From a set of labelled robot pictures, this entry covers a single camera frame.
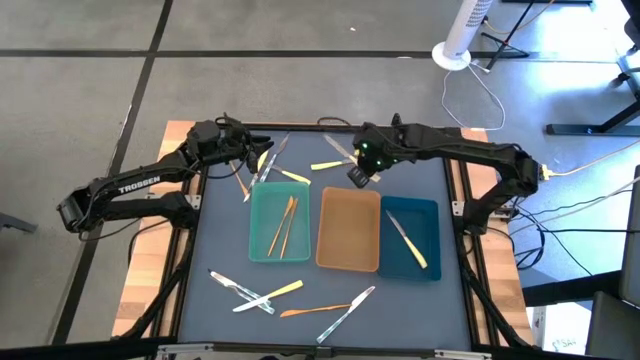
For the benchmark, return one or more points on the person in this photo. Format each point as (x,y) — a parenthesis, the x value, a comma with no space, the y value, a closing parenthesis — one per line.
(634,32)

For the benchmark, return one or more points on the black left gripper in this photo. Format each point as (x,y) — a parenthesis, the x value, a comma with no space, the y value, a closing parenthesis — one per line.
(236,142)

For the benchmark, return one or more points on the black table frame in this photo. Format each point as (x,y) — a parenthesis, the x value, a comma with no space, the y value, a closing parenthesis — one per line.
(300,125)

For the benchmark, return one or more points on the dark grey chair foot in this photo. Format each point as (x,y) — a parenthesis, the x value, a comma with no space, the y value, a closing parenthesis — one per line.
(15,222)

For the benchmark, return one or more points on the black desk leg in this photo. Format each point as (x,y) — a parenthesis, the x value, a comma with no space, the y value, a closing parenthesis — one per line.
(575,130)

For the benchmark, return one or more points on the blue-grey table mat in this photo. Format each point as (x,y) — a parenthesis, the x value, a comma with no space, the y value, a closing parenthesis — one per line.
(410,325)

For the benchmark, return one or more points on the silver metal bracket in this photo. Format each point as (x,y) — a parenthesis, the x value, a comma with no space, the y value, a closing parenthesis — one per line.
(185,348)
(462,354)

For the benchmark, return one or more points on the white tower fan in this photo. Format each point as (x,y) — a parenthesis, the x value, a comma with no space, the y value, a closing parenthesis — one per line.
(462,30)

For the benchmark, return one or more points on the yellow power plug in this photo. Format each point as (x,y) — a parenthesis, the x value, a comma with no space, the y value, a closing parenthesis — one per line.
(547,173)

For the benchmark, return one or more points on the office chair base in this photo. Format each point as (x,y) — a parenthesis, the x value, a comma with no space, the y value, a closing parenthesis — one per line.
(631,70)

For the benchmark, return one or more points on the black tripod stand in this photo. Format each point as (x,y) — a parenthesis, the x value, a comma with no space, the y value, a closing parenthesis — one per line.
(509,36)

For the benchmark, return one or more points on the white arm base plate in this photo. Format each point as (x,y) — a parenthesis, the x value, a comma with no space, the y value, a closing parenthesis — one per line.
(458,208)
(195,201)

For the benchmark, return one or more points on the black floor beam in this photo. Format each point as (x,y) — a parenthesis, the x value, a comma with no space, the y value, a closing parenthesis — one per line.
(560,292)

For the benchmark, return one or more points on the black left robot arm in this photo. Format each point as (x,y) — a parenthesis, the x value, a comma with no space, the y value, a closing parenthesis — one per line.
(140,182)

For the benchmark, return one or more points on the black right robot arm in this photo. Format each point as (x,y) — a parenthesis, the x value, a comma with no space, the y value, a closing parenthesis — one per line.
(475,147)

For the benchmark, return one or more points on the dark blue plastic bin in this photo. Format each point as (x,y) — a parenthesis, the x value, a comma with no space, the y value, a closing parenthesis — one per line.
(425,220)

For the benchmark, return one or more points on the orange plastic bin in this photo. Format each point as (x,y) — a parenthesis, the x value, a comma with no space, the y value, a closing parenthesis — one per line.
(347,230)

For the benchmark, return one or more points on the dark grey chair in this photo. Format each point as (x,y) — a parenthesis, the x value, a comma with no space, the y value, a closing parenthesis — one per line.
(615,325)

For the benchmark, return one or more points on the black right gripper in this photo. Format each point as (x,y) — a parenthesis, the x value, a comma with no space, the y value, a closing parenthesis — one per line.
(382,147)

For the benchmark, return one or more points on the black frame post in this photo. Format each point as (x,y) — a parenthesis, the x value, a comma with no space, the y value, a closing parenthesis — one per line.
(227,118)
(397,119)

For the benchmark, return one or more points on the teal plastic bin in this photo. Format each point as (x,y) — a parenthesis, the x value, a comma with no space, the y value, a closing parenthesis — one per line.
(270,200)

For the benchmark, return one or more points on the white cardboard box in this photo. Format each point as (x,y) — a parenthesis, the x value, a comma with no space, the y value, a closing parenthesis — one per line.
(560,330)

